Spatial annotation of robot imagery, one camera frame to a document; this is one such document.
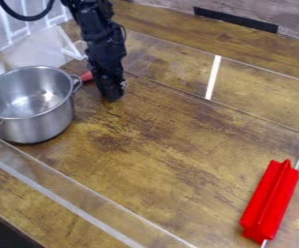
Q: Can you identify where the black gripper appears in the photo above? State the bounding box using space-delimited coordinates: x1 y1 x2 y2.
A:
85 40 127 102

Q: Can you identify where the silver metal pot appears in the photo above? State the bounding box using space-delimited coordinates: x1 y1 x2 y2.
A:
0 66 83 143

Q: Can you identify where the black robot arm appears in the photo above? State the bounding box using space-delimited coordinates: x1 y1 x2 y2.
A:
61 0 127 102

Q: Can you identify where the clear acrylic triangle stand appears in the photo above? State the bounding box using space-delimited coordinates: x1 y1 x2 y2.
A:
56 26 87 60

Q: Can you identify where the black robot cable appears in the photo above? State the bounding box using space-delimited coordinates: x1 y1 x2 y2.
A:
0 0 57 23

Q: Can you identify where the red plastic bracket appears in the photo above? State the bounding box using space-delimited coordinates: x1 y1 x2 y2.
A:
239 159 299 245

